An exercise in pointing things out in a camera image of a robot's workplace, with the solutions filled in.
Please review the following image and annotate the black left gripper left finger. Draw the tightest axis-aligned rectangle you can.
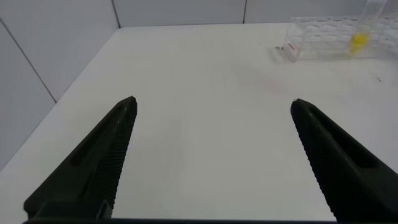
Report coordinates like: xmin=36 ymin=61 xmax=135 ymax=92
xmin=23 ymin=96 xmax=138 ymax=220

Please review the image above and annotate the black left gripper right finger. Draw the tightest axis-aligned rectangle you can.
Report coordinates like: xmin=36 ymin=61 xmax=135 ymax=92
xmin=290 ymin=98 xmax=398 ymax=223

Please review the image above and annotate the yellow pigment test tube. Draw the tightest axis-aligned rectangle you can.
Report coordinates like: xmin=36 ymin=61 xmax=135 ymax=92
xmin=347 ymin=0 xmax=389 ymax=55

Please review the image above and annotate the clear plastic test tube rack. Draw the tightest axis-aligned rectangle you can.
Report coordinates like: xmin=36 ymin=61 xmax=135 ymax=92
xmin=281 ymin=14 xmax=398 ymax=62

